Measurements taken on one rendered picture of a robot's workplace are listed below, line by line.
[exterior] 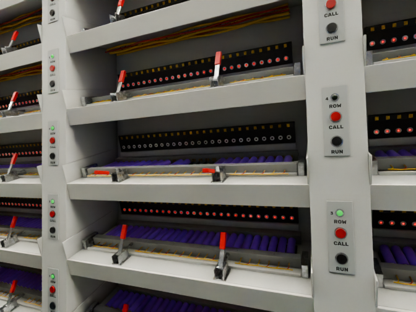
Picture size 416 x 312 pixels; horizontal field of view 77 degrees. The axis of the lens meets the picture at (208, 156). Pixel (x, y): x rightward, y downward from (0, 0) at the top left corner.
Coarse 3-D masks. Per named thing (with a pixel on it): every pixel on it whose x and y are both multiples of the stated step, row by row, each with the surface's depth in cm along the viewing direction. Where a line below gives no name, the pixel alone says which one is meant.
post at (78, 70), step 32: (64, 0) 72; (96, 0) 82; (64, 32) 72; (64, 64) 71; (96, 64) 81; (64, 128) 71; (96, 128) 80; (64, 160) 70; (64, 192) 70; (64, 224) 70; (64, 256) 69; (64, 288) 69; (96, 288) 78
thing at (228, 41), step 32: (128, 0) 89; (160, 0) 84; (384, 0) 61; (0, 32) 115; (32, 32) 107; (224, 32) 75; (256, 32) 72; (288, 32) 69; (128, 64) 88; (160, 64) 83; (0, 96) 114; (384, 96) 60; (128, 128) 87; (160, 128) 83; (192, 128) 78
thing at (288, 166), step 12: (96, 168) 72; (108, 168) 71; (132, 168) 68; (144, 168) 66; (156, 168) 65; (168, 168) 64; (180, 168) 63; (192, 168) 61; (228, 168) 58; (240, 168) 57; (252, 168) 56; (264, 168) 55; (276, 168) 54; (288, 168) 53
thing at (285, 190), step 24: (264, 144) 68; (288, 144) 65; (72, 168) 72; (72, 192) 70; (96, 192) 67; (120, 192) 64; (144, 192) 61; (168, 192) 59; (192, 192) 56; (216, 192) 54; (240, 192) 52; (264, 192) 50; (288, 192) 49
